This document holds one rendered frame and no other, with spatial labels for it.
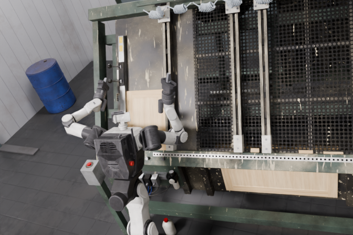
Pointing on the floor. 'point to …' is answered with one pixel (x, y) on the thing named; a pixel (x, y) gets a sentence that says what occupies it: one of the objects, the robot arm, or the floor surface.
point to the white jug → (169, 227)
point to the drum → (51, 85)
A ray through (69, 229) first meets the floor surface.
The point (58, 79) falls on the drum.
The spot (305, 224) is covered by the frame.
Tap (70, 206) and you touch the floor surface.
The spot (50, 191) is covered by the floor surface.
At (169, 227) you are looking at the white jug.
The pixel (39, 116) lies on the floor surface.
